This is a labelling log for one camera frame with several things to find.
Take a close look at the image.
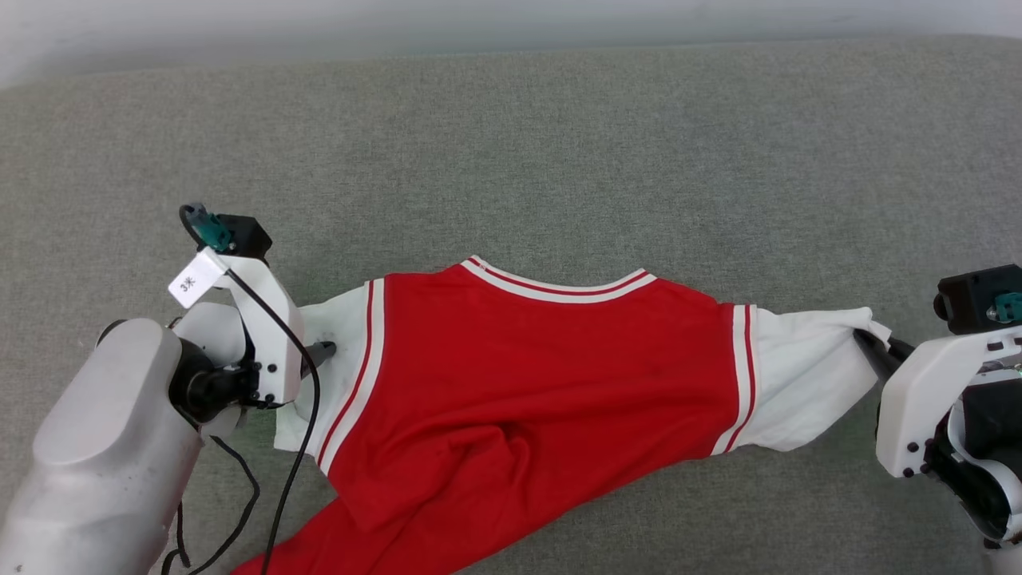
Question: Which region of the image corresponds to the red white jersey shirt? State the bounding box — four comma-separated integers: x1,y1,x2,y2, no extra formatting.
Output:
232,256,893,575

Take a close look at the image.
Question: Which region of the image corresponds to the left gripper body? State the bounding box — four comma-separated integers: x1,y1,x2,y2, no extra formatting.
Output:
168,338,266,426

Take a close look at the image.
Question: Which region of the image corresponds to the white left camera bracket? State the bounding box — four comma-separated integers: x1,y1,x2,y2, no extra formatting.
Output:
196,248,306,410

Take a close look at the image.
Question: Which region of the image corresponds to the thin black camera cable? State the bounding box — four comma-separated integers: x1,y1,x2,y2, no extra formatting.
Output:
179,204,322,575

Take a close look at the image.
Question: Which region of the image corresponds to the white right camera bracket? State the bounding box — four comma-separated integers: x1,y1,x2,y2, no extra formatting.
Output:
876,327,1022,480

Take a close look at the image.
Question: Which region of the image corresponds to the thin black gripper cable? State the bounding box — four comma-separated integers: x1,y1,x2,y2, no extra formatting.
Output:
162,435,262,575

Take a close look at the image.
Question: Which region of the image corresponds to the white paper cable tag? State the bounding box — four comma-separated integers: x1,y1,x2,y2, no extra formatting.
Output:
168,254,230,311

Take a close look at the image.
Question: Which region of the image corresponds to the teal left cable connector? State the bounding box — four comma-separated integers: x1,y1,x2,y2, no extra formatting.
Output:
196,206,234,250

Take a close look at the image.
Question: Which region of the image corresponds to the white camera bracket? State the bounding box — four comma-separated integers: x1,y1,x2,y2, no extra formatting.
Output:
876,327,1022,480
196,248,306,410

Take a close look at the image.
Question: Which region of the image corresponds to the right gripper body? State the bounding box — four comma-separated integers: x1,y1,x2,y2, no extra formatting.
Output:
878,363,1022,552

